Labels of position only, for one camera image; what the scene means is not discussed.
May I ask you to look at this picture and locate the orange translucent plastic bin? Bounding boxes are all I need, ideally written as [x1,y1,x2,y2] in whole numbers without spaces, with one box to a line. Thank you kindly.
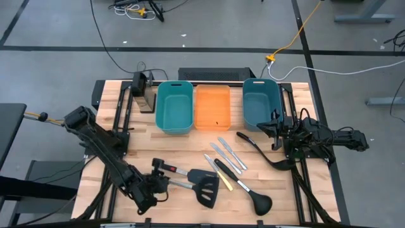
[194,84,232,132]

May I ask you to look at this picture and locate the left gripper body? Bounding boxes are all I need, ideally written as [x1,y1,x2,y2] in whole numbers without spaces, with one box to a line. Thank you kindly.
[136,157,166,216]

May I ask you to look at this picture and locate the black desk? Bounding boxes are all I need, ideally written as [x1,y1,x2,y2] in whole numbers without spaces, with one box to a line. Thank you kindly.
[0,103,28,168]

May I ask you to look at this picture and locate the light teal plastic bin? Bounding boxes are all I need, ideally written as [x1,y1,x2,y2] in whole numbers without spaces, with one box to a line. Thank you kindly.
[154,80,194,136]

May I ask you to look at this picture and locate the black ladle steel neck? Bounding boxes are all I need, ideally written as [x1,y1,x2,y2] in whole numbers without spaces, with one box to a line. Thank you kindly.
[214,158,273,217]

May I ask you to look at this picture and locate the silver butter knife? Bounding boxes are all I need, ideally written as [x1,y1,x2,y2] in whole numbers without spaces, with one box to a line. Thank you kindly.
[217,136,248,171]
[209,142,243,175]

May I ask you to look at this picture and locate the dark grey low cabinet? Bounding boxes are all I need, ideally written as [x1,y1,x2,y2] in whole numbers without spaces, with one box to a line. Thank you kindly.
[9,160,86,222]

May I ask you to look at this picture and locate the all-black serving spoon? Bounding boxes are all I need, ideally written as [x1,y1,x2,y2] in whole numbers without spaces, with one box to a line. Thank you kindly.
[236,131,297,172]

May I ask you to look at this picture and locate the slotted black spatula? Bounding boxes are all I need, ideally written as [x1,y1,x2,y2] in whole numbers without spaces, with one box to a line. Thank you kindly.
[168,176,220,210]

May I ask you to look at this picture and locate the black aluminium rig frame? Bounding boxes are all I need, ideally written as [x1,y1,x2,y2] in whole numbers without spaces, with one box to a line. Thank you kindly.
[71,79,341,228]

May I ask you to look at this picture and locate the black floor cable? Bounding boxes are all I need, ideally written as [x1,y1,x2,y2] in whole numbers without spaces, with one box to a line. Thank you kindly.
[89,0,169,80]

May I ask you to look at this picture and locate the dark blue-teal plastic bin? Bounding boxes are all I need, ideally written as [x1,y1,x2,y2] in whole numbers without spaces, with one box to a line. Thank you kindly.
[242,78,284,132]

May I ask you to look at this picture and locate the wide black vented case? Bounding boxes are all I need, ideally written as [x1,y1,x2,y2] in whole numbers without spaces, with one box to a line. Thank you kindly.
[178,66,256,82]

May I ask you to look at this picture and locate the grey desk leg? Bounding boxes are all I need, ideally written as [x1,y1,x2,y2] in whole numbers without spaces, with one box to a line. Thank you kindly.
[365,96,405,106]
[333,0,397,23]

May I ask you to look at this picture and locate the yellow extension cable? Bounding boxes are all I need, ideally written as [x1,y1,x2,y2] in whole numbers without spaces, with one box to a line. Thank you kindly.
[265,0,323,63]

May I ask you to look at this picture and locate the yellow strap black ball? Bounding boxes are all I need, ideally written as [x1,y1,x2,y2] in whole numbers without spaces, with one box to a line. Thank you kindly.
[24,111,64,125]

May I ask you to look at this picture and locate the cream-handled butter knife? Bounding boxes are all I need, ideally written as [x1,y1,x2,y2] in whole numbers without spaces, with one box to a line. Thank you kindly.
[204,153,234,192]

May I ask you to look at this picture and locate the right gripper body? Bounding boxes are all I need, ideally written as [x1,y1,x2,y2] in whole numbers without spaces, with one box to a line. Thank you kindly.
[271,109,298,151]

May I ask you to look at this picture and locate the white coiled cable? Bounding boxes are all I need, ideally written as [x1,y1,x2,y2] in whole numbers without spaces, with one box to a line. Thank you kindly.
[113,3,156,22]

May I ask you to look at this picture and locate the white floor cable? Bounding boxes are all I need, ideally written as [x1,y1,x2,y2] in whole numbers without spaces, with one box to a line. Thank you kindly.
[267,58,405,82]

